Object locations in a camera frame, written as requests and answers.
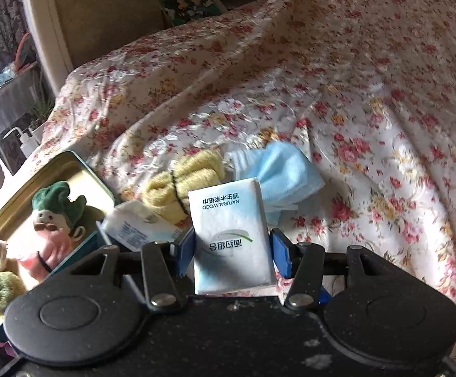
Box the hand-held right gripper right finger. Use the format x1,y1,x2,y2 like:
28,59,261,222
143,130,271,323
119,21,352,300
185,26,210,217
269,228,389,310

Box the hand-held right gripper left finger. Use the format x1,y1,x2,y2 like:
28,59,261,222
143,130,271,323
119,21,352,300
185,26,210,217
71,230,195,312

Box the white tissue pack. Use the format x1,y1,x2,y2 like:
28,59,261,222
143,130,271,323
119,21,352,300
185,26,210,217
101,200,182,253
188,178,277,295

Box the yellow towel with black band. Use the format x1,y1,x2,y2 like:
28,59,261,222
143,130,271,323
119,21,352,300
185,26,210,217
141,150,225,225

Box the blue face mask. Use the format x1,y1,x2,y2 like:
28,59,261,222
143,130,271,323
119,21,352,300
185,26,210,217
227,141,326,221

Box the green and pink plush doll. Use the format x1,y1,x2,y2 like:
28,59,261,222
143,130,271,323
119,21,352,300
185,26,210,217
16,181,97,283

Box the green tin box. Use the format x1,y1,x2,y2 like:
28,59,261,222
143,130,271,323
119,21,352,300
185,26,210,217
0,150,115,340

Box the green fluffy sponge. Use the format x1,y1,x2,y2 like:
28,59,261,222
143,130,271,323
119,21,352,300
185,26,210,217
0,271,29,317

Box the floral bedspread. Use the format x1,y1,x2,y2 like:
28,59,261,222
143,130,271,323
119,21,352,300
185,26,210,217
27,0,456,362

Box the white squeeze bottle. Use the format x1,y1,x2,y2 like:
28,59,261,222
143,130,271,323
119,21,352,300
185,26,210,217
3,127,43,158

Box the potted plant in white planter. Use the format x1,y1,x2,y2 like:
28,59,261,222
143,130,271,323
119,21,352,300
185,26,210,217
27,82,58,136

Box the clear acrylic side table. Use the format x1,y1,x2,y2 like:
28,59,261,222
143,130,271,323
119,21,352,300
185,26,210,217
0,62,42,140

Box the floral picture box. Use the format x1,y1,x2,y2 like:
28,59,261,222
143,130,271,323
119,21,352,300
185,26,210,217
155,0,229,29

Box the pile of blue masks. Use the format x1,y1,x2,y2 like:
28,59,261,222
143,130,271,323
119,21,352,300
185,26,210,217
0,66,19,88

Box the beige headboard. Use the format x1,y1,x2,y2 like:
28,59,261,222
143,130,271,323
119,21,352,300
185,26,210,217
19,0,168,84

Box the orange cord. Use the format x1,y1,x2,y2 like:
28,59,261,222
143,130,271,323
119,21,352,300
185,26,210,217
15,32,37,69

